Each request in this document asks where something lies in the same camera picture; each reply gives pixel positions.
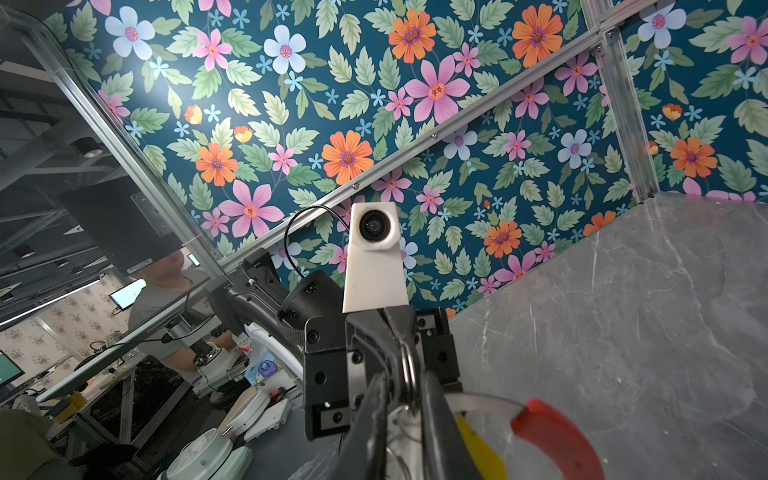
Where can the metal keyring with red handle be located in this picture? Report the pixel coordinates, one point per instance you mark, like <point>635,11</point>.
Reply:
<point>542,426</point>

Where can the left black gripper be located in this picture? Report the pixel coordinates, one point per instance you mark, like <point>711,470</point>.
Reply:
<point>343,353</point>

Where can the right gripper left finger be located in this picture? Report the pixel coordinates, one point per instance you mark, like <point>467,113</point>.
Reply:
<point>363,456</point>

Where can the yellow tagged key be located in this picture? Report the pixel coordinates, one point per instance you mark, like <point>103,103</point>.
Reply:
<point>487,461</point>

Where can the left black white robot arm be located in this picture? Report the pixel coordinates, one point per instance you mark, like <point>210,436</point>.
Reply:
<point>255,302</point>

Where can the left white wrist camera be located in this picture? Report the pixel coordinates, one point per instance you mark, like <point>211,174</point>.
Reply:
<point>375,275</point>

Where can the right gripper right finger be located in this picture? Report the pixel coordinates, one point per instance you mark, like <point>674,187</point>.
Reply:
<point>445,455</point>

